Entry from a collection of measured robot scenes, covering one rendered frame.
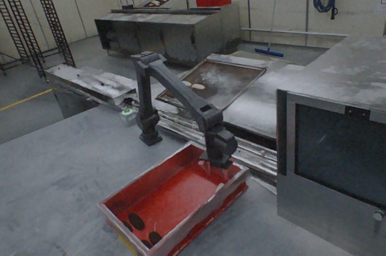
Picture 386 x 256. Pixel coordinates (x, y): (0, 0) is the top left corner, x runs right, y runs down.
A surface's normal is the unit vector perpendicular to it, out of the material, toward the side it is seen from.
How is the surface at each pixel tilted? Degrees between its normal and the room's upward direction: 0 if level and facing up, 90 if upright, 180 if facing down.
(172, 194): 0
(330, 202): 91
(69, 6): 90
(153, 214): 0
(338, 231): 90
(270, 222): 0
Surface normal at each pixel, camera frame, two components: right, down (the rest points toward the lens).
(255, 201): -0.14, -0.87
